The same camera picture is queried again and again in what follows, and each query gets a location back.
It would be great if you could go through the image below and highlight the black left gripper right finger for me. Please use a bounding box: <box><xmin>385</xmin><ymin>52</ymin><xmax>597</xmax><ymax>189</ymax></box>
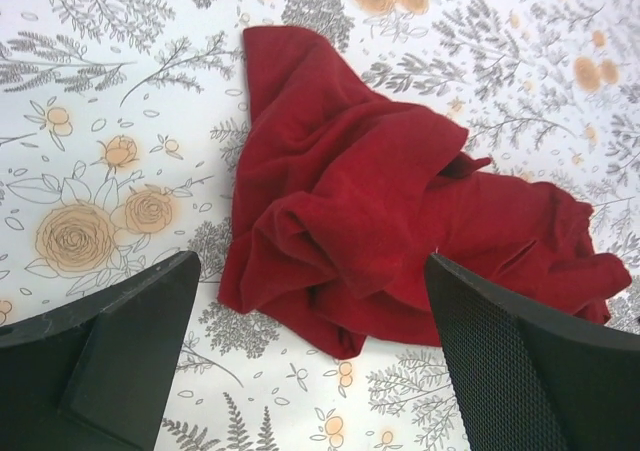
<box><xmin>425</xmin><ymin>254</ymin><xmax>639</xmax><ymax>451</ymax></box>

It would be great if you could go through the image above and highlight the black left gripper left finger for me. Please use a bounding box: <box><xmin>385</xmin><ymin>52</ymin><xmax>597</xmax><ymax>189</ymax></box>
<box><xmin>1</xmin><ymin>251</ymin><xmax>201</xmax><ymax>450</ymax></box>

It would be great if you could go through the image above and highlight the dark red t shirt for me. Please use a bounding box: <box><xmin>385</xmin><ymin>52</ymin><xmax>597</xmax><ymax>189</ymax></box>
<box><xmin>218</xmin><ymin>26</ymin><xmax>632</xmax><ymax>359</ymax></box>

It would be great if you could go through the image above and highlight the floral patterned table mat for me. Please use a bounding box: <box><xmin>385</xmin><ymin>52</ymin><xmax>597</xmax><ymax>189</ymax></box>
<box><xmin>1</xmin><ymin>0</ymin><xmax>639</xmax><ymax>450</ymax></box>

